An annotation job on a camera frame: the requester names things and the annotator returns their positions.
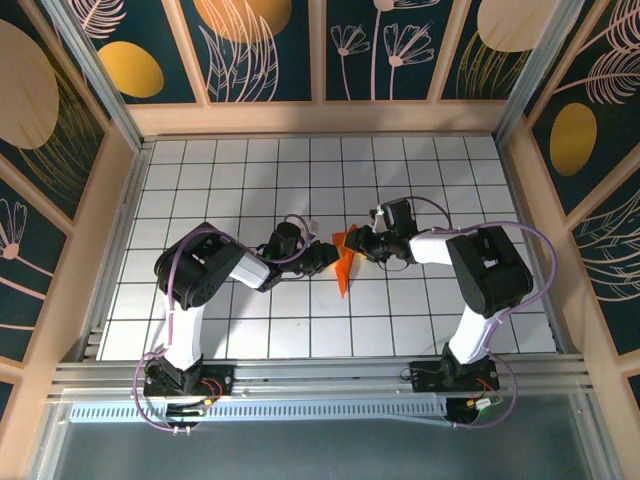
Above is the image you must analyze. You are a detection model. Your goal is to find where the orange paper sheet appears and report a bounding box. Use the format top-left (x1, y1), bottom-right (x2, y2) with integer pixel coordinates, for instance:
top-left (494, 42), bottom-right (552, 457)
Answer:
top-left (330, 223), bottom-right (359, 300)

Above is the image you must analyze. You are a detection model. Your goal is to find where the thin black cable loop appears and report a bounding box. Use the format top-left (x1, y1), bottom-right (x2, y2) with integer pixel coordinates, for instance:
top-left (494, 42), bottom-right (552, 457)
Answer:
top-left (378, 252), bottom-right (412, 274)

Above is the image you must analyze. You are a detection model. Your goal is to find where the long aluminium frame rail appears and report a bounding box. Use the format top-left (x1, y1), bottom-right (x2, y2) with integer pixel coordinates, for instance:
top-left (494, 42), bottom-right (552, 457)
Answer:
top-left (47, 353), bottom-right (596, 401)

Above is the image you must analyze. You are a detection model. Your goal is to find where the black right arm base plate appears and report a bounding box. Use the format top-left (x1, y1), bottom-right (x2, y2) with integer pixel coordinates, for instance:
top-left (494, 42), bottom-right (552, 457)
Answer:
top-left (409, 360), bottom-right (500, 394)

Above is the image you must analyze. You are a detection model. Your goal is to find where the aluminium side rail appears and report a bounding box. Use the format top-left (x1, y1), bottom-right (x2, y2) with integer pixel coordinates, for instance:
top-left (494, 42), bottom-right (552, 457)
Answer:
top-left (494, 138), bottom-right (574, 355)
top-left (74, 139), bottom-right (156, 361)

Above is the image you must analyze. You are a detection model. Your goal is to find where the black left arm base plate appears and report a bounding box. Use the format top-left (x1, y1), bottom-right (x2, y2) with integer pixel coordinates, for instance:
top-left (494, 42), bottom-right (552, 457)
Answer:
top-left (143, 363), bottom-right (236, 397)

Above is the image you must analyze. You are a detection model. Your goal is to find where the grey slotted cable duct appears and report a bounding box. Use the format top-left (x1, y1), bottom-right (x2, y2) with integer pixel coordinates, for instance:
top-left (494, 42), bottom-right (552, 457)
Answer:
top-left (68, 399), bottom-right (451, 426)

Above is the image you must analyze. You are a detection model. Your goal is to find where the aluminium corner post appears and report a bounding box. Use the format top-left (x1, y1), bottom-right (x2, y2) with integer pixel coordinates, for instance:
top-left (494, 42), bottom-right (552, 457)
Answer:
top-left (492, 0), bottom-right (599, 144)
top-left (39, 0), bottom-right (151, 154)

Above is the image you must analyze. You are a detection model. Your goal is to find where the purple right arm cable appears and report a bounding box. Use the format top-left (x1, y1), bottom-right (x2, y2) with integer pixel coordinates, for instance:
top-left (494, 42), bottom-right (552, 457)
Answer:
top-left (399, 195), bottom-right (558, 431)

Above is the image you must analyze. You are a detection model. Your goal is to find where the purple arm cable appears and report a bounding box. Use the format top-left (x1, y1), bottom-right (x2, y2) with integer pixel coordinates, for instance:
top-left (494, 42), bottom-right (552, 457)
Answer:
top-left (133, 213), bottom-right (312, 435)
top-left (399, 195), bottom-right (558, 431)

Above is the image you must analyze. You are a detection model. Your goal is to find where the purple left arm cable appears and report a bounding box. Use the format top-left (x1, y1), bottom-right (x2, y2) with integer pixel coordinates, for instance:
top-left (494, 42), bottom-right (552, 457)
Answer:
top-left (133, 213), bottom-right (312, 435)

